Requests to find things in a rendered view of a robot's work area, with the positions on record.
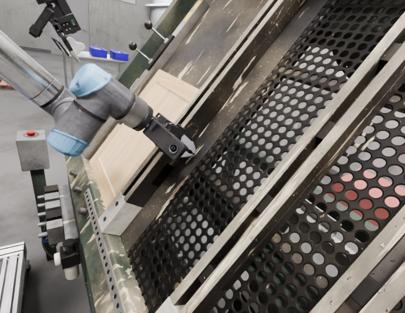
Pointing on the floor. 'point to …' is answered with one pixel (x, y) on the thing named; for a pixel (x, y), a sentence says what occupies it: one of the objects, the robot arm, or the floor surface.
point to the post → (39, 177)
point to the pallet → (0, 83)
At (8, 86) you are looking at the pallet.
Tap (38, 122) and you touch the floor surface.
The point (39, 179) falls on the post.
